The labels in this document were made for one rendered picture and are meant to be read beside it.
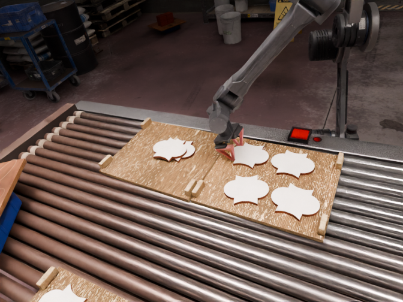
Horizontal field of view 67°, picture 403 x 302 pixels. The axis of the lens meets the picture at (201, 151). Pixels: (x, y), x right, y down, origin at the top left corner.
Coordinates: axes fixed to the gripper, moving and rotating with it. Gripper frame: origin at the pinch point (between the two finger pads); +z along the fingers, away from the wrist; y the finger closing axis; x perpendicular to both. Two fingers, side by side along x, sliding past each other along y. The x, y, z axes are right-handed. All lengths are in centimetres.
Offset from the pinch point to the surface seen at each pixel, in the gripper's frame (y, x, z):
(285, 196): 15.3, 20.9, 7.1
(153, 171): 17.6, -24.6, -7.7
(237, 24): -326, -152, 22
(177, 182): 19.9, -13.7, -3.9
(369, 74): -256, 5, 104
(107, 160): 19.9, -42.8, -16.2
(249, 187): 15.2, 10.2, 3.3
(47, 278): 65, -27, -11
